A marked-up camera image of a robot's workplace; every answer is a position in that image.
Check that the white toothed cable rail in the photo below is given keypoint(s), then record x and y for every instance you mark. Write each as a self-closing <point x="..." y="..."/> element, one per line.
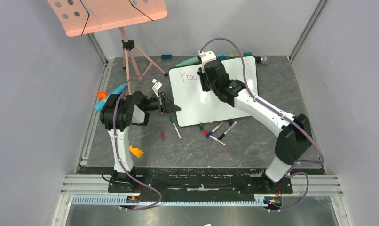
<point x="124" y="200"/>

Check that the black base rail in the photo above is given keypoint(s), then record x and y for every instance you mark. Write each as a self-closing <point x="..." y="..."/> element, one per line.
<point x="196" y="184"/>

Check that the green whiteboard marker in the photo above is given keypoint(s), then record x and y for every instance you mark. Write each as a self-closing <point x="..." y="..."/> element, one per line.
<point x="175" y="127"/>

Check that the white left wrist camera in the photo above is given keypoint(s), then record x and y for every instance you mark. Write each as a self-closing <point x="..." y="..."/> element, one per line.
<point x="156" y="86"/>

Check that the yellow stepped wedge block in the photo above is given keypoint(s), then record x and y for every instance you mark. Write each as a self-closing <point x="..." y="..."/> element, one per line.
<point x="138" y="153"/>

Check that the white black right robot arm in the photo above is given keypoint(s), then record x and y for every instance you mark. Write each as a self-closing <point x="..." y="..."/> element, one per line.
<point x="293" y="132"/>

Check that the blue rectangular block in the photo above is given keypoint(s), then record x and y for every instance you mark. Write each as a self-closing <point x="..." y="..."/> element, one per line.
<point x="166" y="56"/>

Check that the white whiteboard black frame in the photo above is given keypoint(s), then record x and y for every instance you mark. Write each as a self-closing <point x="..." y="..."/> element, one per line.
<point x="199" y="107"/>

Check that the teal flat piece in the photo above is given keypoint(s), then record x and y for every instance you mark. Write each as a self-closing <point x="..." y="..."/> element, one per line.
<point x="191" y="61"/>

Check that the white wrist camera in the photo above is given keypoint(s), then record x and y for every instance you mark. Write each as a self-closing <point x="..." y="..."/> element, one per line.
<point x="206" y="57"/>
<point x="156" y="86"/>

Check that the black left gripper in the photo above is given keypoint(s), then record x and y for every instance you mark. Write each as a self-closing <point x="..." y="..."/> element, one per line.
<point x="165" y="105"/>

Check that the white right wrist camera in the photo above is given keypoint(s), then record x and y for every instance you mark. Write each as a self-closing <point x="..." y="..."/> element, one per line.
<point x="206" y="57"/>

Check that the blue whiteboard marker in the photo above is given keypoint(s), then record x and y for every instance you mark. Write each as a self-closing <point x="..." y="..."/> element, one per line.
<point x="214" y="129"/>

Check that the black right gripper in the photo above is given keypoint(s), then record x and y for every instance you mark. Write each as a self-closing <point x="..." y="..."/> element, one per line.
<point x="203" y="76"/>

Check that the black whiteboard marker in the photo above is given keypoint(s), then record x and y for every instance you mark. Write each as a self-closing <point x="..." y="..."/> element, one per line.
<point x="227" y="130"/>

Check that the blue toy brick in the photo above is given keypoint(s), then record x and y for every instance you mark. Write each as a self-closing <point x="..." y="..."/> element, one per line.
<point x="222" y="57"/>

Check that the aluminium frame rails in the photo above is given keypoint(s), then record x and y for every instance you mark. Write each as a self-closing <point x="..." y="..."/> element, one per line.
<point x="319" y="185"/>

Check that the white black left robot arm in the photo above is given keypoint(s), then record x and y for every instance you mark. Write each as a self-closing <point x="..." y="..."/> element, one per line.
<point x="119" y="113"/>

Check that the red whiteboard marker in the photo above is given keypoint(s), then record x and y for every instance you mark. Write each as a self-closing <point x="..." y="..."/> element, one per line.
<point x="213" y="138"/>

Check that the orange small toy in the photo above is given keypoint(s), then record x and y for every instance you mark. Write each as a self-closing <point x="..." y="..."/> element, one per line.
<point x="102" y="95"/>

